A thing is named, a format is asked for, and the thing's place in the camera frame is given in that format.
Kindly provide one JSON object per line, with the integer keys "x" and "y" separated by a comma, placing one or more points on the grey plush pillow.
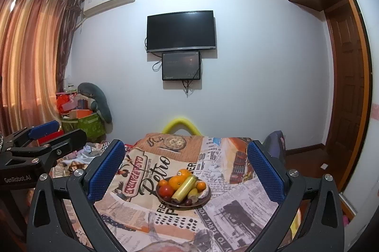
{"x": 102, "y": 101}

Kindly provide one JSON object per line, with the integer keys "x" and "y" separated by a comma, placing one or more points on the white sliding wardrobe door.
{"x": 367, "y": 151}

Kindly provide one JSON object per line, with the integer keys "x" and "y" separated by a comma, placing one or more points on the medium orange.
{"x": 164, "y": 182}

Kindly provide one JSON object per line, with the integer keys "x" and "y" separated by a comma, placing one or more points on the black wall television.
{"x": 180, "y": 30}

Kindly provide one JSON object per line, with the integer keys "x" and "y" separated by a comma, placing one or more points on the small black wall monitor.
{"x": 181, "y": 65}

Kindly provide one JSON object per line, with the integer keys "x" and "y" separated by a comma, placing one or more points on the brown wooden door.
{"x": 346, "y": 77}

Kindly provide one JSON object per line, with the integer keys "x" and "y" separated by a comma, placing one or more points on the short yellow banana piece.
{"x": 194, "y": 195}

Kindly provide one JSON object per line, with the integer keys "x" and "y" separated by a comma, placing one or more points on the red tomato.
{"x": 166, "y": 190}

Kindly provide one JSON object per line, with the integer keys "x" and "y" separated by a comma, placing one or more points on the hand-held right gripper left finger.
{"x": 106, "y": 169}

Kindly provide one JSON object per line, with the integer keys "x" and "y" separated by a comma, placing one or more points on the dark brown plate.
{"x": 177, "y": 204}

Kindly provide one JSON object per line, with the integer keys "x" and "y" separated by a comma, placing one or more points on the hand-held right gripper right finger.
{"x": 265, "y": 169}

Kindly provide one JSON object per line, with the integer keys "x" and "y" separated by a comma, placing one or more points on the peeled orange half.
{"x": 203, "y": 195}

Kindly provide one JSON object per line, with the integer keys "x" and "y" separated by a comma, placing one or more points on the newspaper print blanket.
{"x": 231, "y": 216}

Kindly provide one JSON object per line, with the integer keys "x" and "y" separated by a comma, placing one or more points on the large orange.
{"x": 184, "y": 173}
{"x": 176, "y": 182}

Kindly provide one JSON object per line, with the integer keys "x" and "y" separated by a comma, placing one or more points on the orange striped curtain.
{"x": 29, "y": 48}

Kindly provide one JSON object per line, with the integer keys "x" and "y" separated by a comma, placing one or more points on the small orange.
{"x": 201, "y": 186}

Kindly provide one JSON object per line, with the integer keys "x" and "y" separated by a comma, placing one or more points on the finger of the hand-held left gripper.
{"x": 71, "y": 139}
{"x": 41, "y": 129}

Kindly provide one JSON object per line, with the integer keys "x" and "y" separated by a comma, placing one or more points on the red box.
{"x": 65, "y": 102}

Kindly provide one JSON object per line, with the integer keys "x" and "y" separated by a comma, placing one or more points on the dark red grape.
{"x": 167, "y": 198}
{"x": 188, "y": 202}

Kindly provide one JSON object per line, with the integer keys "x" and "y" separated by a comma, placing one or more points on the yellow foam tube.
{"x": 180, "y": 122}

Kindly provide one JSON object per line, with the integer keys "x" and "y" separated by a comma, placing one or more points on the long yellow banana piece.
{"x": 183, "y": 188}

